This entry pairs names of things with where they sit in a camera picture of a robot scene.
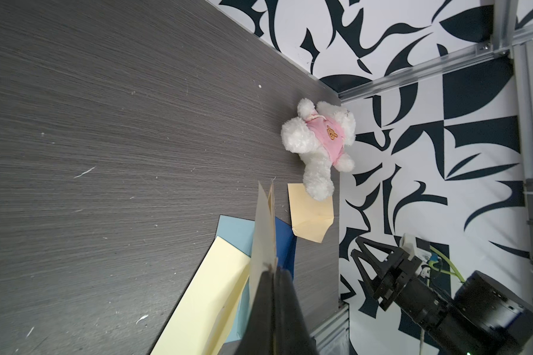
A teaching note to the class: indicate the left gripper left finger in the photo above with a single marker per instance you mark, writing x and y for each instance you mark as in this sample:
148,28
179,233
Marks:
259,335

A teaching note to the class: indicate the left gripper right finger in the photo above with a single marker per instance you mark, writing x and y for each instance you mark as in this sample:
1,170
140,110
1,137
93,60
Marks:
291,333

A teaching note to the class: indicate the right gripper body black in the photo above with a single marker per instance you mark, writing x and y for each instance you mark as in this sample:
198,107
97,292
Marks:
412,296

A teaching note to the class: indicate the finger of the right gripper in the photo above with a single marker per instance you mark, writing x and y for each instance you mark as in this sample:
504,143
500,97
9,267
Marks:
378,264

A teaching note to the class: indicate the tan yellow envelope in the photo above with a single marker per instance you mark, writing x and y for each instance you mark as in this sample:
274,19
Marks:
310,218

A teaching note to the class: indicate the cream letter paper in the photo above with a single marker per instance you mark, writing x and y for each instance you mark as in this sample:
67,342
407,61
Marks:
263,254

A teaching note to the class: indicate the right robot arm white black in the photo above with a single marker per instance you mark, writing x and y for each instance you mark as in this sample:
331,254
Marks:
484,317

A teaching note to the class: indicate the pale yellow envelope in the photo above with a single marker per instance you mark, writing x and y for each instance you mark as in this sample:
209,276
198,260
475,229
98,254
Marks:
204,316

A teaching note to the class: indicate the dark blue envelope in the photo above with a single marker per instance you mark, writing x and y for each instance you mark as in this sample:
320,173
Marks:
285,246

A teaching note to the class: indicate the light blue envelope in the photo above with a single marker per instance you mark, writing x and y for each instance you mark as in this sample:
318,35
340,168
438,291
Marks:
239,233

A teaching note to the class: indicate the white teddy bear pink shirt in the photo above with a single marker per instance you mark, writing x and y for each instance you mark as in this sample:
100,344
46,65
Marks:
319,135

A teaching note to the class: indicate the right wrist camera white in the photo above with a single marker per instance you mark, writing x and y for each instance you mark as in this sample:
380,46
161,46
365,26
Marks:
420,249

